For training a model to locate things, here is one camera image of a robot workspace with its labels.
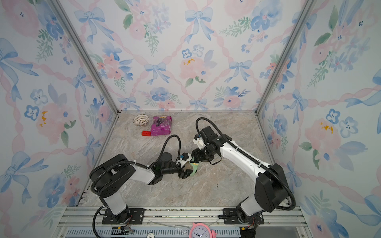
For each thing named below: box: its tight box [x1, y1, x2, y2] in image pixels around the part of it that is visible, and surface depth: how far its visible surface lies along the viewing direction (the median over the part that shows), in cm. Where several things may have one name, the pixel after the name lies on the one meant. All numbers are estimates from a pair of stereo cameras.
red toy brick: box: [141, 130, 152, 137], surface depth 107 cm
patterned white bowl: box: [132, 114, 150, 127], surface depth 112 cm
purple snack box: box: [150, 116, 173, 136], surface depth 105 cm
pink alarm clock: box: [189, 222, 218, 238], surface depth 69 cm
